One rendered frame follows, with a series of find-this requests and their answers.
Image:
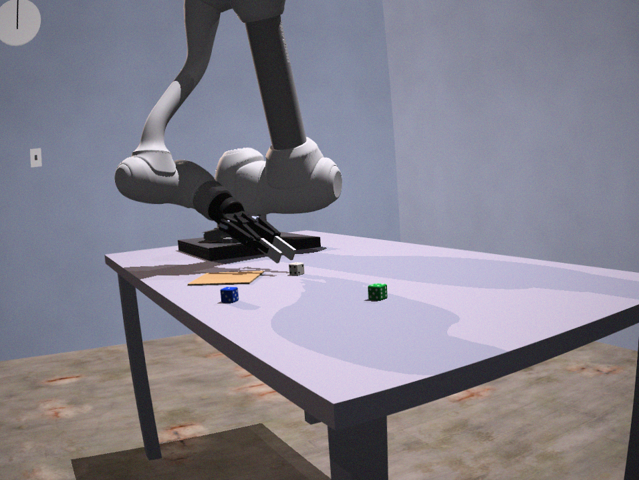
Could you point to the green die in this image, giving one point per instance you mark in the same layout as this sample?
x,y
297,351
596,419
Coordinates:
x,y
377,291

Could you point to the tan flat mat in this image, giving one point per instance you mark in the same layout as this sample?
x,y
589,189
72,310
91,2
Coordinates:
x,y
227,278

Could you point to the white die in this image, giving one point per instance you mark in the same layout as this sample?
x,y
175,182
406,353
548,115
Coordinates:
x,y
296,268

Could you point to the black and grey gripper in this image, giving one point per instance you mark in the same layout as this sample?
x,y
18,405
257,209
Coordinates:
x,y
249,230

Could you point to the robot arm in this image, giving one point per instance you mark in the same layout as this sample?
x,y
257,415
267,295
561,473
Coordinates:
x,y
297,177

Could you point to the blue die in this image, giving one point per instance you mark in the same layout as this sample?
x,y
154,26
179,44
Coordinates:
x,y
229,295

